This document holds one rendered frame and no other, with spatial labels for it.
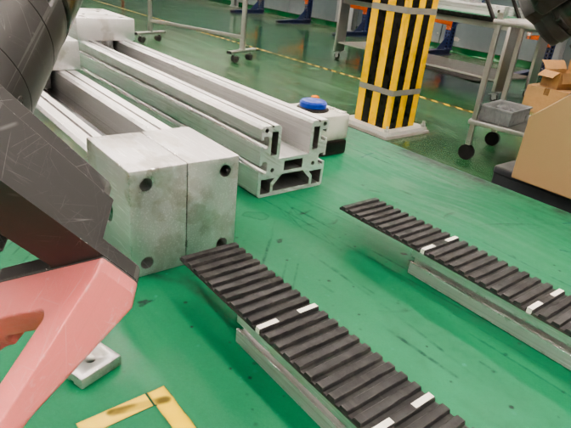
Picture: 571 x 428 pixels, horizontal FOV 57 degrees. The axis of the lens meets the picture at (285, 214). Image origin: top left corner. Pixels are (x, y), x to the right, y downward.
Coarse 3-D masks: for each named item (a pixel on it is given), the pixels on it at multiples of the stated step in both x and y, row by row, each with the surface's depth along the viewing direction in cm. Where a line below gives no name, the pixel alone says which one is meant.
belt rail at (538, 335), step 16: (416, 256) 48; (416, 272) 48; (432, 272) 47; (448, 272) 45; (448, 288) 45; (464, 288) 45; (480, 288) 43; (464, 304) 44; (480, 304) 43; (496, 304) 42; (496, 320) 42; (512, 320) 41; (528, 320) 40; (528, 336) 40; (544, 336) 40; (560, 336) 38; (544, 352) 40; (560, 352) 39
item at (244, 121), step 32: (96, 64) 92; (128, 64) 82; (160, 64) 89; (128, 96) 84; (160, 96) 75; (192, 96) 68; (224, 96) 75; (256, 96) 70; (192, 128) 72; (224, 128) 63; (256, 128) 58; (288, 128) 65; (320, 128) 63; (256, 160) 59; (288, 160) 65; (320, 160) 65; (256, 192) 61
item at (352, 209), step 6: (372, 198) 55; (348, 204) 53; (354, 204) 54; (360, 204) 54; (366, 204) 54; (372, 204) 54; (378, 204) 54; (384, 204) 55; (342, 210) 53; (348, 210) 52; (354, 210) 52; (360, 210) 53; (366, 210) 53
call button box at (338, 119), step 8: (296, 104) 78; (312, 112) 75; (320, 112) 75; (328, 112) 76; (336, 112) 77; (344, 112) 77; (336, 120) 75; (344, 120) 76; (336, 128) 76; (344, 128) 77; (328, 136) 76; (336, 136) 77; (344, 136) 78; (328, 144) 76; (336, 144) 77; (344, 144) 78; (328, 152) 77; (336, 152) 78
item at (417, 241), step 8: (424, 232) 49; (432, 232) 49; (440, 232) 50; (400, 240) 48; (408, 240) 47; (416, 240) 48; (424, 240) 47; (432, 240) 48; (440, 240) 48; (416, 248) 46
